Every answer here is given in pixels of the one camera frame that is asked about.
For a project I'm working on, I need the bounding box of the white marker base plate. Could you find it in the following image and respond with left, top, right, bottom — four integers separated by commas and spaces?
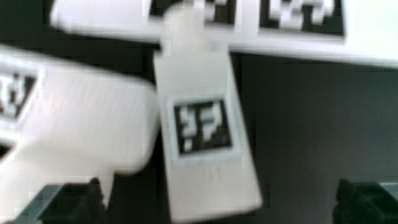
51, 0, 398, 69

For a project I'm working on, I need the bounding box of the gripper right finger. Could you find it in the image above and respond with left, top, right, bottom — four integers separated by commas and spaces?
333, 179, 398, 224

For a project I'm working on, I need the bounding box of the white chair back part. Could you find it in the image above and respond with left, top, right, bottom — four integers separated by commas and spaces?
0, 44, 159, 224

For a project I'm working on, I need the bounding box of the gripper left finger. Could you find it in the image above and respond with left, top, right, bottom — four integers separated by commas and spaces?
8, 178, 109, 224

